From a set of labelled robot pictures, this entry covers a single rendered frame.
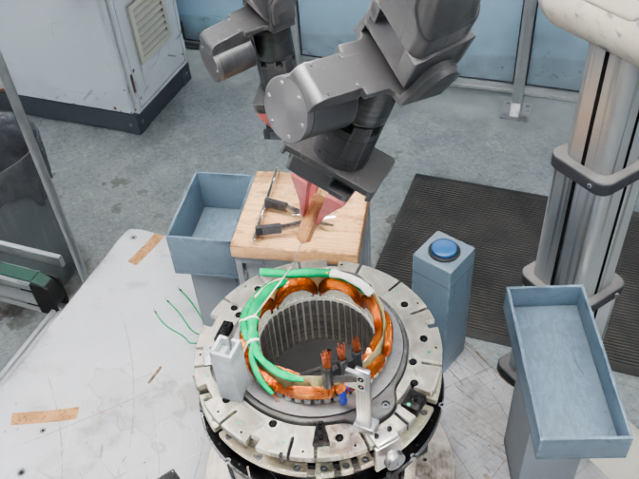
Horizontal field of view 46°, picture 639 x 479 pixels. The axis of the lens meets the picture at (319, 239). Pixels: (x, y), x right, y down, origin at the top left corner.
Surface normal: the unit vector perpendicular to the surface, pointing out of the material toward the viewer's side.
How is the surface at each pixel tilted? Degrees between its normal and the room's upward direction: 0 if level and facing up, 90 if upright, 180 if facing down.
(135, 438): 0
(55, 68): 90
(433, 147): 0
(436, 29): 112
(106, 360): 0
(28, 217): 93
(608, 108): 90
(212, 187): 90
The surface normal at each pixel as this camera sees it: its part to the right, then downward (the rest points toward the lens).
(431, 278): -0.65, 0.55
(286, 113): -0.74, 0.32
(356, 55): 0.46, -0.39
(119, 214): -0.06, -0.73
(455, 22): 0.45, 0.82
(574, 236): -0.84, 0.41
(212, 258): -0.17, 0.69
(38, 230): 0.81, 0.41
